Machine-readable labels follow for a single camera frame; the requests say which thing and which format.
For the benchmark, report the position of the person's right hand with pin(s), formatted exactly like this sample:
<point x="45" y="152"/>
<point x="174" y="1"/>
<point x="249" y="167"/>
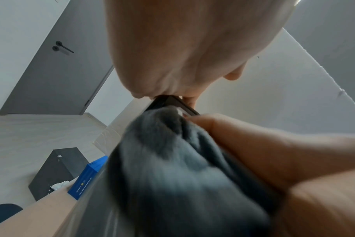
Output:
<point x="297" y="173"/>

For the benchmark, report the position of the person's left hand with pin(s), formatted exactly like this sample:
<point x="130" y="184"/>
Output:
<point x="180" y="41"/>

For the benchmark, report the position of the grey cleaning cloth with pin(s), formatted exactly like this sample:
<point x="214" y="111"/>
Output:
<point x="171" y="180"/>

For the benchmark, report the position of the black device with blue light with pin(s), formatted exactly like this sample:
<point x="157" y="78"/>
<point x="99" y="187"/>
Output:
<point x="86" y="215"/>

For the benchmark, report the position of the grey door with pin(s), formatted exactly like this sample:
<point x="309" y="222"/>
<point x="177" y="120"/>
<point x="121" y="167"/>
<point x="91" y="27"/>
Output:
<point x="57" y="81"/>

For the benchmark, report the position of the small blue plastic box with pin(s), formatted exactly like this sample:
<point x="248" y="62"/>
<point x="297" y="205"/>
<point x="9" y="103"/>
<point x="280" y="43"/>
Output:
<point x="86" y="178"/>

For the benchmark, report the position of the black floor box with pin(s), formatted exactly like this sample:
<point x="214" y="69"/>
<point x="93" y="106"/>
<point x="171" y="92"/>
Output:
<point x="57" y="169"/>

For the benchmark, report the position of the crumpled white tissue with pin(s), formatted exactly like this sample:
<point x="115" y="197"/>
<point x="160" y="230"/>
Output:
<point x="60" y="185"/>

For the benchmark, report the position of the dark blue waste bin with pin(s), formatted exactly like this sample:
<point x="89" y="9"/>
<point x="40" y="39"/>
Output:
<point x="3" y="213"/>

